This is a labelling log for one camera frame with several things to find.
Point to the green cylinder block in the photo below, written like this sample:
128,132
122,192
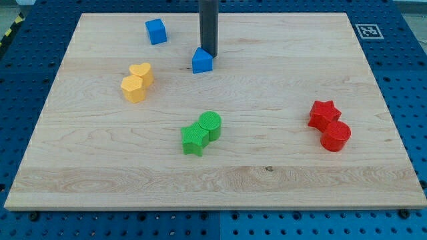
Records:
212,122

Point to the yellow hexagon block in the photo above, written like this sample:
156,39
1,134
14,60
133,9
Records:
133,88

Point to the blue triangle block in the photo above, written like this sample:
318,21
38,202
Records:
201,61

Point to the green star block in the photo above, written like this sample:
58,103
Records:
194,139

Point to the blue cube block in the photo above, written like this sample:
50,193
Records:
156,31

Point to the red cylinder block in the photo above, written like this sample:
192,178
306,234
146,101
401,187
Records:
335,136

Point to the yellow heart block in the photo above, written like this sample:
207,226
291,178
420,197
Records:
144,71

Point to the red star block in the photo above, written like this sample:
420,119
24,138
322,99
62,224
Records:
322,114

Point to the wooden board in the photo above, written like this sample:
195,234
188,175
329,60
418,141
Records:
93,150

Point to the white fiducial marker tag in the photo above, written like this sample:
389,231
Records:
368,31

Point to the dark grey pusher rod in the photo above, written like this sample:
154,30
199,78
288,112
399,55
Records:
208,24

